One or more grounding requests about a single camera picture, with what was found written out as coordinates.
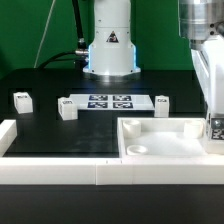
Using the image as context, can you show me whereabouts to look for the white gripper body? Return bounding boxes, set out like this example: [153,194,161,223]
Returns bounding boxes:
[190,36,224,131]

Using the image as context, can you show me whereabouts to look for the white square tabletop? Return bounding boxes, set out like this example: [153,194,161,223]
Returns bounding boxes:
[117,117,221,157]

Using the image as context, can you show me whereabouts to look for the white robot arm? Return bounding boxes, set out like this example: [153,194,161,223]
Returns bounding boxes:
[83,0,224,130]

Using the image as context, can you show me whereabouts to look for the white U-shaped obstacle fence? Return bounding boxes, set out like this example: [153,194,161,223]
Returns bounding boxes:
[0,120,224,185]

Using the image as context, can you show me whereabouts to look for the black cable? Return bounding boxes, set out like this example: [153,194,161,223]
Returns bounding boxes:
[38,0,90,69]

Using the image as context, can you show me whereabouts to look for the white marker base plate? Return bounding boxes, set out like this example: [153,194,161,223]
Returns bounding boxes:
[70,94,154,111]

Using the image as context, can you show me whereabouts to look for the thin white cable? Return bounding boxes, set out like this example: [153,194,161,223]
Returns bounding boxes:
[33,0,57,69]

